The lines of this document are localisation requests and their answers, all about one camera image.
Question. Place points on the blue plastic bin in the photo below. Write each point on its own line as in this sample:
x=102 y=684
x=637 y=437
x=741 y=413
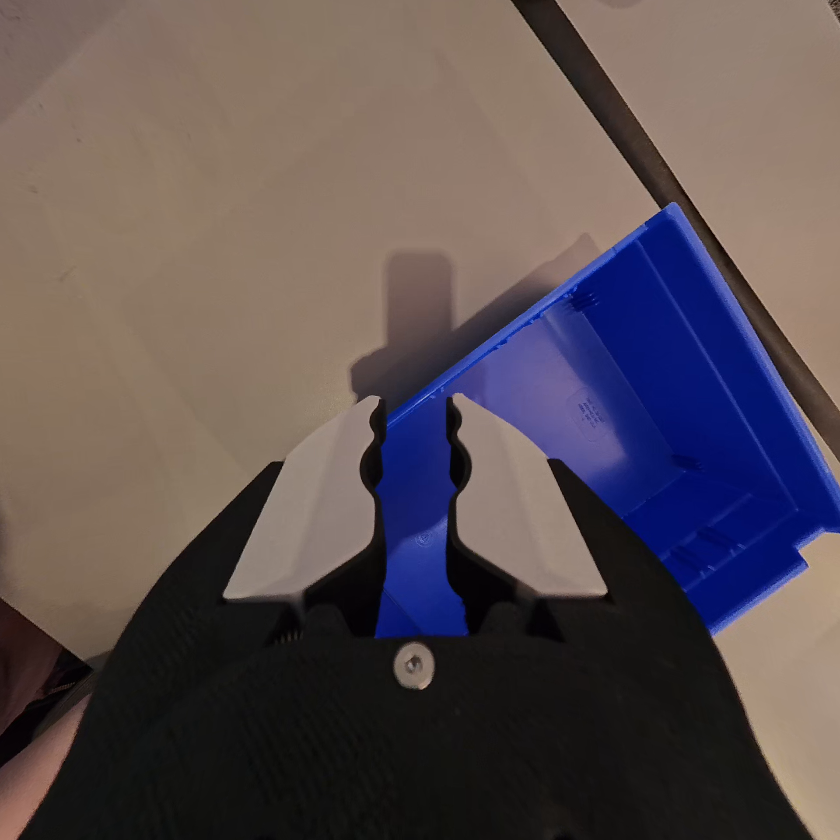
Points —
x=656 y=394

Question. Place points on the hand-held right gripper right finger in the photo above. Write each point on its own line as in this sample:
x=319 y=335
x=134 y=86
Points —
x=525 y=518

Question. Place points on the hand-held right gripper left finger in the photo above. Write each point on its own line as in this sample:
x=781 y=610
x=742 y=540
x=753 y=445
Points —
x=308 y=512

